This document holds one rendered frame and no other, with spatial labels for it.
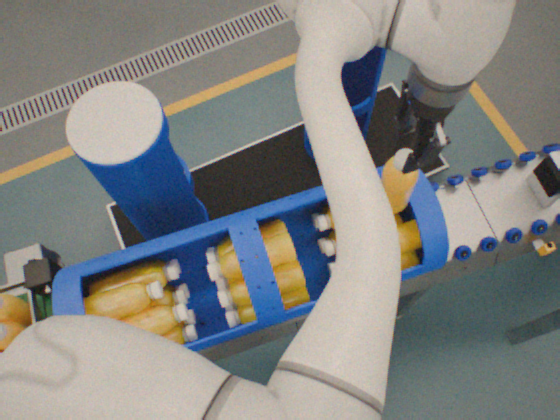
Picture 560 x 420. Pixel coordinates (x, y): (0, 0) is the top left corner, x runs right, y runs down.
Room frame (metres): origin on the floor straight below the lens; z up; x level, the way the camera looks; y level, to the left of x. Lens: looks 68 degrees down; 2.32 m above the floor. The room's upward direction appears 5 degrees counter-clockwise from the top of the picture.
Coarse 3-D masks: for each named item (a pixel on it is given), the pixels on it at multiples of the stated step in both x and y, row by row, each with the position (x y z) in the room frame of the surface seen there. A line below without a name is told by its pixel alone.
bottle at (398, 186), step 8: (392, 160) 0.45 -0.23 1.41; (384, 168) 0.45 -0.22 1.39; (392, 168) 0.44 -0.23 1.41; (384, 176) 0.44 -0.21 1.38; (392, 176) 0.42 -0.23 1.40; (400, 176) 0.42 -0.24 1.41; (408, 176) 0.42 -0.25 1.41; (416, 176) 0.42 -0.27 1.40; (384, 184) 0.43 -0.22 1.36; (392, 184) 0.42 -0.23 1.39; (400, 184) 0.41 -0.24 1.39; (408, 184) 0.41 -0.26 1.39; (392, 192) 0.41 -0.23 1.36; (400, 192) 0.41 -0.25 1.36; (408, 192) 0.41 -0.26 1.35; (392, 200) 0.41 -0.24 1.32; (400, 200) 0.41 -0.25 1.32; (408, 200) 0.42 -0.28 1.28; (392, 208) 0.41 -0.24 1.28; (400, 208) 0.41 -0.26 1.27
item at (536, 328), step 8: (552, 312) 0.29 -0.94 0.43; (536, 320) 0.29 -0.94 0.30; (544, 320) 0.28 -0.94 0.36; (552, 320) 0.27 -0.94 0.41; (520, 328) 0.29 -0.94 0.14; (528, 328) 0.28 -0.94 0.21; (536, 328) 0.26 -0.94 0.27; (544, 328) 0.26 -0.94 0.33; (552, 328) 0.25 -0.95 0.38; (512, 336) 0.27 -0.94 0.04; (520, 336) 0.26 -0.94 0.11; (528, 336) 0.25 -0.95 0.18; (536, 336) 0.24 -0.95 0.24
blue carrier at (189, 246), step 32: (320, 192) 0.50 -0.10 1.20; (416, 192) 0.46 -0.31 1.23; (224, 224) 0.44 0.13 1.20; (256, 224) 0.42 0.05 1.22; (288, 224) 0.49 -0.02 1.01; (128, 256) 0.38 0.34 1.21; (160, 256) 0.43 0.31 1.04; (192, 256) 0.43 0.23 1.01; (320, 256) 0.41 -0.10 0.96; (64, 288) 0.31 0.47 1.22; (192, 288) 0.35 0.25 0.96; (256, 288) 0.28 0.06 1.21; (320, 288) 0.32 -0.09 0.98; (224, 320) 0.26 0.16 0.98; (256, 320) 0.22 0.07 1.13
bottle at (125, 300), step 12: (120, 288) 0.31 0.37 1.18; (132, 288) 0.31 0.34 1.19; (144, 288) 0.31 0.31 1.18; (84, 300) 0.29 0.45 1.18; (96, 300) 0.29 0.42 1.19; (108, 300) 0.29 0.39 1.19; (120, 300) 0.28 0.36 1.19; (132, 300) 0.28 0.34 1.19; (144, 300) 0.28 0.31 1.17; (96, 312) 0.26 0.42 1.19; (108, 312) 0.26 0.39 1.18; (120, 312) 0.26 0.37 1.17; (132, 312) 0.26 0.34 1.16
